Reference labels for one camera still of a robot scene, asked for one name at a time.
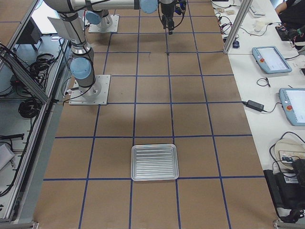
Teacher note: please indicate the blue teach pendant far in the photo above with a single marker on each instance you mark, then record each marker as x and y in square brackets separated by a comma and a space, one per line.
[270, 60]

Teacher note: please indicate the blue teach pendant near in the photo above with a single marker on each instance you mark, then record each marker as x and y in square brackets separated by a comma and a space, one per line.
[293, 103]

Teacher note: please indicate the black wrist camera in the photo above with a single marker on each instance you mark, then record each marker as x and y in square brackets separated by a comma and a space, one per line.
[180, 6]

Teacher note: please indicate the silver metal tray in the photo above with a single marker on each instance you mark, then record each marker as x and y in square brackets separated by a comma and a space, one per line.
[154, 162]

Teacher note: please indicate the blue teach pendant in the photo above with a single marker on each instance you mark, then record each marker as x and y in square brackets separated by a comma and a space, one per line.
[270, 60]
[293, 103]

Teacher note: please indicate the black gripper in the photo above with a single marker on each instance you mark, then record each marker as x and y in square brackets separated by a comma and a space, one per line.
[167, 9]

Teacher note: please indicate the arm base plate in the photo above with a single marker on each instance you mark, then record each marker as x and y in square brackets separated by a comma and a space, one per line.
[107, 24]
[98, 93]

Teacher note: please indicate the aluminium frame post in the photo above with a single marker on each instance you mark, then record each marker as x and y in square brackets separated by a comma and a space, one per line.
[245, 5]

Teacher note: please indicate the black power adapter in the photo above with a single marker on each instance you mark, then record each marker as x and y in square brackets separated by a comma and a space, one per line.
[255, 106]

